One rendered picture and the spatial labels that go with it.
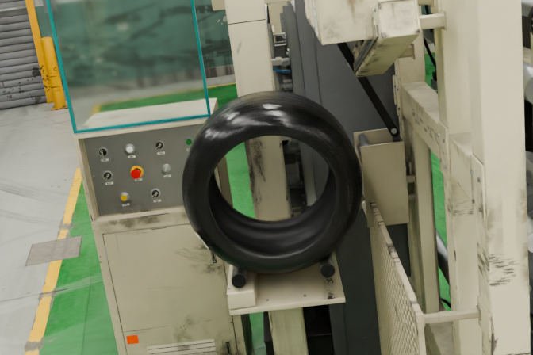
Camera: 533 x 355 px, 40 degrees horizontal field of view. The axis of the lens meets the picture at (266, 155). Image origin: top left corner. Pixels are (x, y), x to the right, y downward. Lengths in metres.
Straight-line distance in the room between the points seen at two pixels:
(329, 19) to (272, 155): 0.83
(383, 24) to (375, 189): 0.91
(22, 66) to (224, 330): 8.54
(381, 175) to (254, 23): 0.67
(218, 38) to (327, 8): 9.36
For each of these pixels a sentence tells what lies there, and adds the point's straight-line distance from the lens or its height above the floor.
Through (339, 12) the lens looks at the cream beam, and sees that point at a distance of 1.85.
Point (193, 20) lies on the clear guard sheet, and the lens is 2.84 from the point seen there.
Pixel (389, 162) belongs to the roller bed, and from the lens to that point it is 2.53.
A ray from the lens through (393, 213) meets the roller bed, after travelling 2.59.
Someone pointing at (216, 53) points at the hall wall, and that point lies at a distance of 11.20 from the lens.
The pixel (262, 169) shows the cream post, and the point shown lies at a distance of 2.57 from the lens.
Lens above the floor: 1.91
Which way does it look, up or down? 16 degrees down
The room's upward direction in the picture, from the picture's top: 8 degrees counter-clockwise
